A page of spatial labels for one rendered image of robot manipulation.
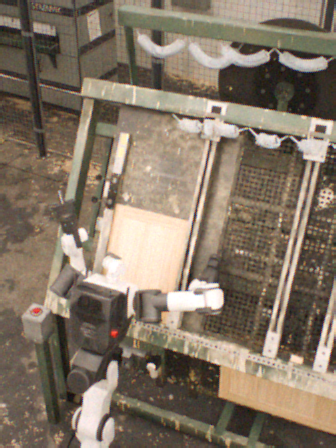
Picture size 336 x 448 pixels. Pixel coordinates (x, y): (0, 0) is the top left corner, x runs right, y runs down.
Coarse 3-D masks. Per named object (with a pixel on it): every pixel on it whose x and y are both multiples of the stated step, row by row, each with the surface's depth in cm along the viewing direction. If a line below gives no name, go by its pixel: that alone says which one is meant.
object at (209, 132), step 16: (224, 112) 312; (208, 128) 303; (208, 144) 319; (208, 160) 322; (208, 176) 320; (208, 192) 325; (192, 208) 323; (192, 224) 324; (192, 240) 323; (192, 256) 324; (176, 288) 327; (176, 320) 327
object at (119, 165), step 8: (120, 136) 338; (128, 136) 337; (120, 144) 338; (128, 144) 339; (120, 160) 339; (120, 168) 339; (120, 176) 339; (120, 184) 341; (104, 216) 342; (112, 216) 341; (104, 224) 343; (104, 232) 343; (104, 240) 343; (104, 248) 343; (96, 256) 345; (96, 264) 345; (96, 272) 345
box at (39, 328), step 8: (32, 312) 336; (40, 312) 336; (48, 312) 337; (24, 320) 334; (32, 320) 332; (40, 320) 331; (48, 320) 338; (24, 328) 338; (32, 328) 335; (40, 328) 333; (48, 328) 340; (32, 336) 339; (40, 336) 336; (48, 336) 342
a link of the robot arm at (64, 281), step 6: (66, 270) 297; (60, 276) 297; (66, 276) 296; (72, 276) 296; (78, 276) 298; (54, 282) 297; (60, 282) 295; (66, 282) 296; (72, 282) 297; (54, 288) 296; (60, 288) 295; (66, 288) 296
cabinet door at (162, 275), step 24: (120, 216) 342; (144, 216) 337; (168, 216) 333; (120, 240) 342; (144, 240) 338; (168, 240) 333; (144, 264) 338; (168, 264) 334; (144, 288) 339; (168, 288) 334
